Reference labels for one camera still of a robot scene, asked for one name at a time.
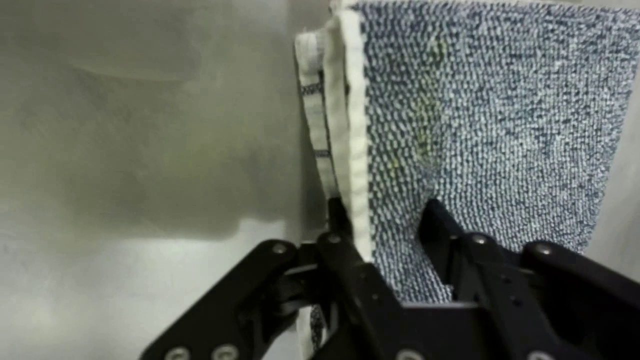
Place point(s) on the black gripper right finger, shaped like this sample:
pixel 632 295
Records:
pixel 540 303

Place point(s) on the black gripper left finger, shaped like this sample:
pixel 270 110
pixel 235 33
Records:
pixel 248 309

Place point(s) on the blue grey towel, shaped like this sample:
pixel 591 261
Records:
pixel 507 112

